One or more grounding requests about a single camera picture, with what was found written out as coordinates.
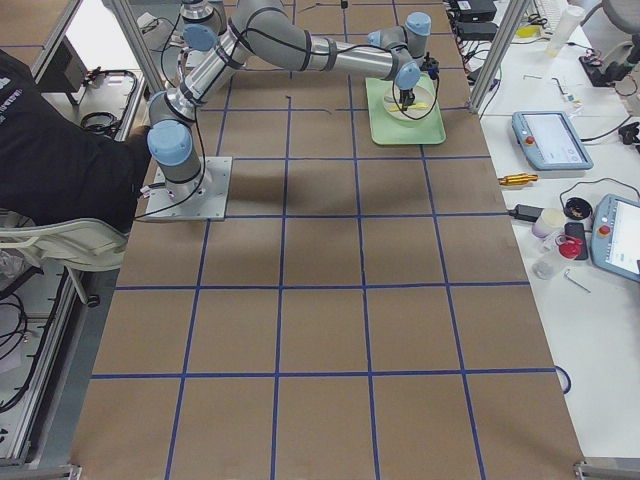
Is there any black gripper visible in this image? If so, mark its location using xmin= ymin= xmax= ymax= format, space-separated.
xmin=397 ymin=56 xmax=439 ymax=109

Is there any yellow plastic fork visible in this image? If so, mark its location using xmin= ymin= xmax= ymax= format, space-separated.
xmin=386 ymin=102 xmax=431 ymax=112

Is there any white round plate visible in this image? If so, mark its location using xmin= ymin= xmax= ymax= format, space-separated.
xmin=383 ymin=77 xmax=436 ymax=121

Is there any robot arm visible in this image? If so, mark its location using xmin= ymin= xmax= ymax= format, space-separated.
xmin=147 ymin=2 xmax=439 ymax=206
xmin=180 ymin=0 xmax=227 ymax=52

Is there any light green tray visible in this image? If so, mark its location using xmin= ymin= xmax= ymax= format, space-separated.
xmin=365 ymin=78 xmax=446 ymax=145

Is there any black power adapter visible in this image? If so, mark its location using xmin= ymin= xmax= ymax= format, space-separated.
xmin=449 ymin=0 xmax=497 ymax=18

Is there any gold metal cylinder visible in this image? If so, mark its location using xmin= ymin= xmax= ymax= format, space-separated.
xmin=498 ymin=173 xmax=539 ymax=186

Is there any blue teach pendant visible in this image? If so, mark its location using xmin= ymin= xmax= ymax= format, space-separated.
xmin=591 ymin=194 xmax=640 ymax=282
xmin=511 ymin=111 xmax=593 ymax=171

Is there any white chair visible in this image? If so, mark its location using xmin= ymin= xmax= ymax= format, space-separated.
xmin=1 ymin=218 xmax=128 ymax=307

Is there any person in black clothes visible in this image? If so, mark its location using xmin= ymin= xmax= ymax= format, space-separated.
xmin=1 ymin=53 xmax=151 ymax=232

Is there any aluminium frame post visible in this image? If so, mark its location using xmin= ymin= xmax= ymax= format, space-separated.
xmin=468 ymin=0 xmax=529 ymax=113

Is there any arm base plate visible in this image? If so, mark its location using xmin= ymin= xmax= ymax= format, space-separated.
xmin=140 ymin=156 xmax=233 ymax=221

